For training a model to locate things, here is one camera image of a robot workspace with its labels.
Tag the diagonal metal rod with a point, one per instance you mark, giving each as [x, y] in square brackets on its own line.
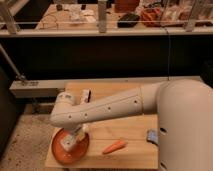
[19, 76]

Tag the orange carrot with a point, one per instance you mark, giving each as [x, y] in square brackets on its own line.
[115, 146]

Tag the blue crumpled cloth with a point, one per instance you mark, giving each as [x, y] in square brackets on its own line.
[152, 136]

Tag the orange object on shelf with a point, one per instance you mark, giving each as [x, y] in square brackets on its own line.
[150, 16]

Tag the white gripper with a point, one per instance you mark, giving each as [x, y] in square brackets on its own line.
[73, 135]

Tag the orange ceramic bowl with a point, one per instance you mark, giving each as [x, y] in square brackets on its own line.
[71, 156]

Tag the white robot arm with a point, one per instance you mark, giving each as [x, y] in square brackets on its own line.
[185, 119]

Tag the black case on shelf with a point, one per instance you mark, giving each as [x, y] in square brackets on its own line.
[128, 20]

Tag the grey metal beam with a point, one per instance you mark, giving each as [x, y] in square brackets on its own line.
[50, 88]

